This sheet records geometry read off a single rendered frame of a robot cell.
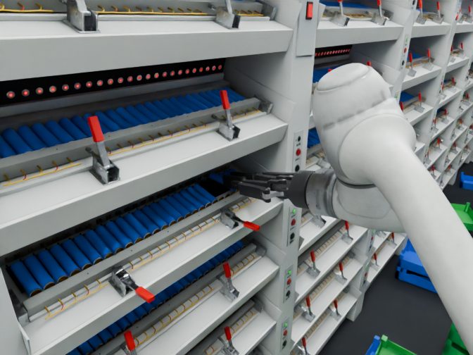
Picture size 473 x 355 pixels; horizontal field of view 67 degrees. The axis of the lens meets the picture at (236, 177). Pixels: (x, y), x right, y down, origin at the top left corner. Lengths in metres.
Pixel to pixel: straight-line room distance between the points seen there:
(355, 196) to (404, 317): 1.54
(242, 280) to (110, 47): 0.65
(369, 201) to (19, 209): 0.48
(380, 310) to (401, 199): 1.67
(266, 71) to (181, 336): 0.61
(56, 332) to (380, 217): 0.51
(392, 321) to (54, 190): 1.77
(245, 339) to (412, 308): 1.24
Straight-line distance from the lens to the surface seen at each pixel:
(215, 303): 0.89
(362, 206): 0.60
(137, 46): 0.53
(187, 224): 0.73
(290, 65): 0.82
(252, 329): 1.11
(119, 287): 0.65
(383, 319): 2.04
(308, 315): 1.43
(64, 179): 0.55
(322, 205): 0.65
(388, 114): 0.49
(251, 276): 0.96
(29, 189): 0.54
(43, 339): 0.61
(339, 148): 0.49
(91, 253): 0.67
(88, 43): 0.49
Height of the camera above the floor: 1.35
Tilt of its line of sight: 23 degrees down
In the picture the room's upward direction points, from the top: straight up
